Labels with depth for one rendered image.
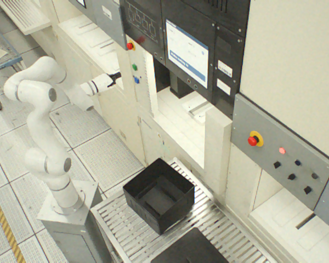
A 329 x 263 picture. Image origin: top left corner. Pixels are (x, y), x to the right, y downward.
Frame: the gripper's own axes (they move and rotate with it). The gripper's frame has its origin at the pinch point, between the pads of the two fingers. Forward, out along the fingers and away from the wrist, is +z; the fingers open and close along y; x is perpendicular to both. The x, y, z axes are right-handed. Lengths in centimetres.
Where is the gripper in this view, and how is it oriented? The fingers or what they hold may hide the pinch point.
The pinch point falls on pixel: (117, 75)
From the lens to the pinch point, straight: 210.0
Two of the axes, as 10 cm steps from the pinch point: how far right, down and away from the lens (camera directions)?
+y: 5.8, 5.8, -5.7
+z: 8.1, -4.7, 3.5
